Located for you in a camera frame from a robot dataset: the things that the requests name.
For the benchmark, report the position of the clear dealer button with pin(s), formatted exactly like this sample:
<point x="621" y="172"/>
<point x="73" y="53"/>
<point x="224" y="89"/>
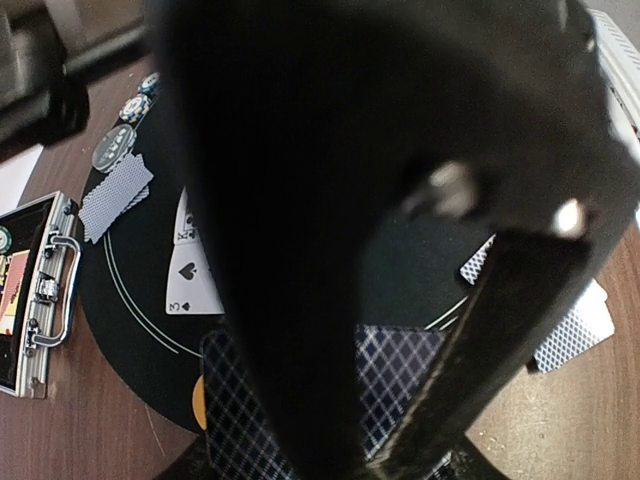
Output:
<point x="113" y="146"/>

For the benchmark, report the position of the blue chips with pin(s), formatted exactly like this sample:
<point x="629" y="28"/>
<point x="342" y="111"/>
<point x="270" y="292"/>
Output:
<point x="135" y="109"/>

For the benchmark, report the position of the round black poker mat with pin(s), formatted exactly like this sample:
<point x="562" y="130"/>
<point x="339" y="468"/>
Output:
<point x="409" y="277"/>

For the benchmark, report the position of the red card deck box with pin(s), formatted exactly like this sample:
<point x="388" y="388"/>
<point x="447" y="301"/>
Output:
<point x="13" y="269"/>

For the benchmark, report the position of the green chip stack in case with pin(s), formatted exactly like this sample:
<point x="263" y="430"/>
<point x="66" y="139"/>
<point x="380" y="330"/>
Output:
<point x="5" y="240"/>

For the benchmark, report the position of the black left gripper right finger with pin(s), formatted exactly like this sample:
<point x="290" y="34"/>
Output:
<point x="466" y="462"/>

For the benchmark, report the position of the orange big blind button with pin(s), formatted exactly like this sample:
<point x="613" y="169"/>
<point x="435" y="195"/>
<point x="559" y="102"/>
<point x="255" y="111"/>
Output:
<point x="198" y="403"/>

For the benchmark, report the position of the card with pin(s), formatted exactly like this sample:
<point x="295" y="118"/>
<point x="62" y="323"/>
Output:
<point x="130" y="176"/>
<point x="585" y="325"/>
<point x="471" y="269"/>
<point x="98" y="211"/>

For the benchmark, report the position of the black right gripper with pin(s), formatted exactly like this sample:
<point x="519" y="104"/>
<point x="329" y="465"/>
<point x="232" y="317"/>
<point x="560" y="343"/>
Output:
<point x="299" y="125"/>

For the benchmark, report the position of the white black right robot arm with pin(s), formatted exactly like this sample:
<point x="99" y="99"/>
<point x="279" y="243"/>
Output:
<point x="45" y="80"/>

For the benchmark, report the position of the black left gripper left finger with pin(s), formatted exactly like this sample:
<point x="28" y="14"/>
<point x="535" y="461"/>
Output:
<point x="192" y="464"/>

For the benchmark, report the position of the king of clubs card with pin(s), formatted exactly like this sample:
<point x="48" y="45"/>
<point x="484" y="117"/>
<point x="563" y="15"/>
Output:
<point x="185" y="230"/>

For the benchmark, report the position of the blue patterned card deck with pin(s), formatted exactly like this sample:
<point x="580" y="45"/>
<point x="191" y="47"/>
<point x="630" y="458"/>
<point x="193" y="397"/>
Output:
<point x="390" y="362"/>

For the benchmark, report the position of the aluminium poker case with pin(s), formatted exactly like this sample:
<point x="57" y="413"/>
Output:
<point x="45" y="311"/>

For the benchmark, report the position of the three of spades card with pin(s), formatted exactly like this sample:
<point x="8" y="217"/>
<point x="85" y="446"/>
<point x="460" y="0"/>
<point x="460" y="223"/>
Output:
<point x="191" y="289"/>

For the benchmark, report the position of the green chips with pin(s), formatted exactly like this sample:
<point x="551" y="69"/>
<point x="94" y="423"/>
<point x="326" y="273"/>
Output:
<point x="149" y="85"/>

